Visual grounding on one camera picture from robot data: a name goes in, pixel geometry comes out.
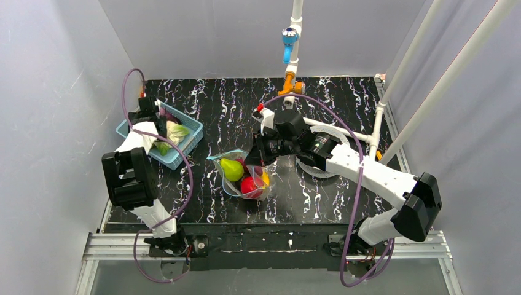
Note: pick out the white perforated spool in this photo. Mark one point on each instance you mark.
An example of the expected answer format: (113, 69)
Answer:
(316, 147)

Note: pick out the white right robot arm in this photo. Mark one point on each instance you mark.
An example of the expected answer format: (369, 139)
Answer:
(415, 200)

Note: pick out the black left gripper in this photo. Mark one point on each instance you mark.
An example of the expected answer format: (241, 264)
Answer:
(150, 115)

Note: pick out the green white cabbage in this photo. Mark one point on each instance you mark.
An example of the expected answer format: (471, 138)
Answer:
(175, 133)

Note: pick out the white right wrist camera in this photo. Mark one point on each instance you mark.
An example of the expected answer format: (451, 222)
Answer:
(265, 117)

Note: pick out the yellow banana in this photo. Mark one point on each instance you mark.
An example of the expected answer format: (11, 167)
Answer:
(265, 180)

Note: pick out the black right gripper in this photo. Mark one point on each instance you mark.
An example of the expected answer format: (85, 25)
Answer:
(260, 150)

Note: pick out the blue plastic basket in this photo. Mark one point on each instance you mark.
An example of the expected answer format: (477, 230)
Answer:
(144, 135)

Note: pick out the clear zip top bag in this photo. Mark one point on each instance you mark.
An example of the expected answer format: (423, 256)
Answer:
(233, 188)

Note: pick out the purple sweet potato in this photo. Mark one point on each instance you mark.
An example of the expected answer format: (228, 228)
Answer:
(251, 169)

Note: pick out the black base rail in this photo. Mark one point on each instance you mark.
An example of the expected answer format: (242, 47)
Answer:
(262, 246)

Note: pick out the red apple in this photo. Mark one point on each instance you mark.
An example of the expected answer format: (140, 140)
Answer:
(252, 187)

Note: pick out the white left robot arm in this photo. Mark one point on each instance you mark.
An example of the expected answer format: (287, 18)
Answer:
(128, 173)

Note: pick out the green pear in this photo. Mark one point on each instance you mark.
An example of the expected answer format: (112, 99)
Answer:
(233, 170)

